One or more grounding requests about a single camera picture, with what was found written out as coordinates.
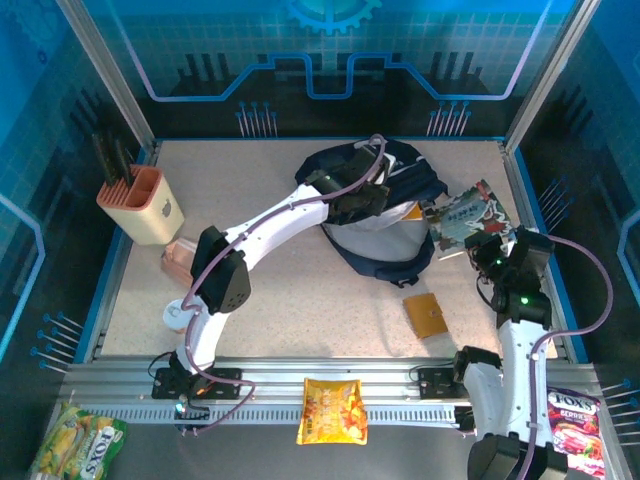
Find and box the illustrated comic book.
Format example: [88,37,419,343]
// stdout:
[424,179,519,261]

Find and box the navy blue backpack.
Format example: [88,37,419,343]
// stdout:
[294,139,450,290]

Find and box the brown leather wallet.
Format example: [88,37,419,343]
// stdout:
[402,293,449,341]

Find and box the pink translucent pencil case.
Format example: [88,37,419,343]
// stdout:
[160,237,199,288]

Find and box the purple Fox's candy bag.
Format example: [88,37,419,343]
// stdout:
[544,387,606,476]

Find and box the beige terracotta knife holder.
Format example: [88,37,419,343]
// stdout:
[95,164,185,246]

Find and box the yellow chips bag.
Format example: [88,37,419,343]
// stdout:
[295,378,369,446]

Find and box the green Fox's candy bag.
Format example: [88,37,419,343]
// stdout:
[28,402,129,480]

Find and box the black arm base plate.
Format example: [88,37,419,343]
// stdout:
[417,367,476,401]
[152,367,244,401]

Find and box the aluminium mounting rail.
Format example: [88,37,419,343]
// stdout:
[59,357,601,405]

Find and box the aluminium frame post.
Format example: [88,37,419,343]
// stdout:
[54,0,160,154]
[504,0,601,154]

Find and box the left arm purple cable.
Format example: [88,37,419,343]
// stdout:
[174,133,389,436]

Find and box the black knife handle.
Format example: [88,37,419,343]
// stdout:
[113,135,135,189]
[102,128,124,184]
[91,131,112,186]

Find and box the grey slotted cable duct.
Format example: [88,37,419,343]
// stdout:
[74,402,461,427]

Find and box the black controller box with wires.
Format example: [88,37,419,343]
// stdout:
[173,399,211,436]

